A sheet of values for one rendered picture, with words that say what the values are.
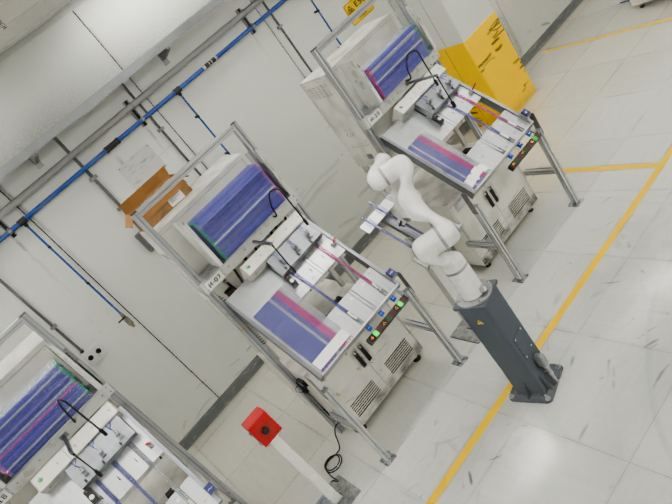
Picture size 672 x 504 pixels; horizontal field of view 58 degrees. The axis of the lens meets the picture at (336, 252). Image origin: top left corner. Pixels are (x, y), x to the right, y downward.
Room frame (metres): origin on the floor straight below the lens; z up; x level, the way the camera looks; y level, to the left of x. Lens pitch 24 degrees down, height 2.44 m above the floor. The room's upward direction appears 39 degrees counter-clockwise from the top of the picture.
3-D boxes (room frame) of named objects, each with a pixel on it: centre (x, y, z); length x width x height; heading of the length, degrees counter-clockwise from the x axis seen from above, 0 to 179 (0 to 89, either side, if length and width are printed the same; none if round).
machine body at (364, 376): (3.40, 0.39, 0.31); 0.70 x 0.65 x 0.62; 112
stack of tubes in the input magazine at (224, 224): (3.31, 0.29, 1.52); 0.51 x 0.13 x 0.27; 112
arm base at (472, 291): (2.44, -0.40, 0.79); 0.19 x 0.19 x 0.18
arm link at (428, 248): (2.45, -0.37, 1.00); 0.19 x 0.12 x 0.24; 80
